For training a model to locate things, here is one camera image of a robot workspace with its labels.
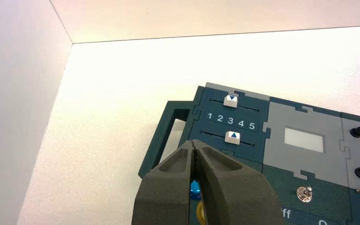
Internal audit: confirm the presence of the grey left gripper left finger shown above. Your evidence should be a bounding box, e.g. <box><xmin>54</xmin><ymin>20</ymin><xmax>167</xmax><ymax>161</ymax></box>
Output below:
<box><xmin>131</xmin><ymin>140</ymin><xmax>196</xmax><ymax>225</ymax></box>

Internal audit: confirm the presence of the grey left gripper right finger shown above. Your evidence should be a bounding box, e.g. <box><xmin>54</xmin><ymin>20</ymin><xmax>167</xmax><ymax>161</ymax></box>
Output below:
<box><xmin>195</xmin><ymin>140</ymin><xmax>285</xmax><ymax>225</ymax></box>

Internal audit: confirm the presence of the dark teal grey control box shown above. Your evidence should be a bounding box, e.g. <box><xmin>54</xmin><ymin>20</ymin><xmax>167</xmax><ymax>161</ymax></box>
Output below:
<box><xmin>138</xmin><ymin>82</ymin><xmax>360</xmax><ymax>225</ymax></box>

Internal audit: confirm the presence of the blue dome push button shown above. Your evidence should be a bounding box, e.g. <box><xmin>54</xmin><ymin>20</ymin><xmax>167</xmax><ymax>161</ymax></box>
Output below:
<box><xmin>190</xmin><ymin>180</ymin><xmax>202</xmax><ymax>200</ymax></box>

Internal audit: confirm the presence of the white slider knob up triangle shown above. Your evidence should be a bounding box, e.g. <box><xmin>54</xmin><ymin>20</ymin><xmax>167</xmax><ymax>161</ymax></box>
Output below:
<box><xmin>224</xmin><ymin>131</ymin><xmax>241</xmax><ymax>145</ymax></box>

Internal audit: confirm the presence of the white slider knob down triangle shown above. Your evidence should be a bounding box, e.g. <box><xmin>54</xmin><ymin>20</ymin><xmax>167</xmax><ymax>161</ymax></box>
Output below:
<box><xmin>223</xmin><ymin>95</ymin><xmax>239</xmax><ymax>109</ymax></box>

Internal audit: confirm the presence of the silver toggle switch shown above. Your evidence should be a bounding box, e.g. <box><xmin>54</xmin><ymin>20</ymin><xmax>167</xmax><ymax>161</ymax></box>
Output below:
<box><xmin>296</xmin><ymin>186</ymin><xmax>313</xmax><ymax>203</ymax></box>

